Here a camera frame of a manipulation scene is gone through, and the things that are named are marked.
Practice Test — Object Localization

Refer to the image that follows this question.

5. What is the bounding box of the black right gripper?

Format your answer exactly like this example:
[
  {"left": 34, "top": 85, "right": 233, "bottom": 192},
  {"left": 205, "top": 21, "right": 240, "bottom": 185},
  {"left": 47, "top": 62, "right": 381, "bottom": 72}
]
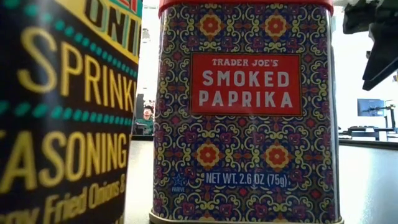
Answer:
[{"left": 343, "top": 0, "right": 398, "bottom": 91}]

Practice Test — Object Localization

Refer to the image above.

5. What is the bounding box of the red lid paprika tin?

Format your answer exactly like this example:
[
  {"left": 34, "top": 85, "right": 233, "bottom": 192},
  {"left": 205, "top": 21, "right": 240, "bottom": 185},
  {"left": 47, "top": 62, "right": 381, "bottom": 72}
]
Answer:
[{"left": 148, "top": 0, "right": 345, "bottom": 224}]

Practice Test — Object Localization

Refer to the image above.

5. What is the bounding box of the yellow lid seasoning jar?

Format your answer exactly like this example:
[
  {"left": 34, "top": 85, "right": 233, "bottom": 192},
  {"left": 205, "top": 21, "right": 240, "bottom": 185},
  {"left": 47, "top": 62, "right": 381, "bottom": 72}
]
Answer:
[{"left": 0, "top": 0, "right": 144, "bottom": 224}]

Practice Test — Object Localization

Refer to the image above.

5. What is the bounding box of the dark monitor on arm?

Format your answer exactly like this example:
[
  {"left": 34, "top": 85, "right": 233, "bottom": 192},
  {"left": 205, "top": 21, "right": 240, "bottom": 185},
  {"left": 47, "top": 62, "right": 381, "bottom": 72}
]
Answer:
[{"left": 357, "top": 98, "right": 386, "bottom": 118}]

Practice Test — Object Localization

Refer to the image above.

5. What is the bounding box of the background desk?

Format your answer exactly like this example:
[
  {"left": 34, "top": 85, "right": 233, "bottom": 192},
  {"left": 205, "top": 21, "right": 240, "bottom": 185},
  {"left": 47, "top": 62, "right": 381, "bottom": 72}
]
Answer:
[{"left": 338, "top": 126, "right": 398, "bottom": 141}]

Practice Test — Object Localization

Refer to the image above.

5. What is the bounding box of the person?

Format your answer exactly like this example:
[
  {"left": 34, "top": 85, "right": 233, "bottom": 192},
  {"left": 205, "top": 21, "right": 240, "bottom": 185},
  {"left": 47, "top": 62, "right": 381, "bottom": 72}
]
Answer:
[{"left": 134, "top": 105, "right": 155, "bottom": 135}]

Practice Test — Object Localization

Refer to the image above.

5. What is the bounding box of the black background monitor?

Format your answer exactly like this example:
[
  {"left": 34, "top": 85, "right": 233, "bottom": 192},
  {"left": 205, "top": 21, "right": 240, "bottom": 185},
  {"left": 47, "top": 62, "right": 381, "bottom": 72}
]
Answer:
[{"left": 134, "top": 93, "right": 146, "bottom": 121}]

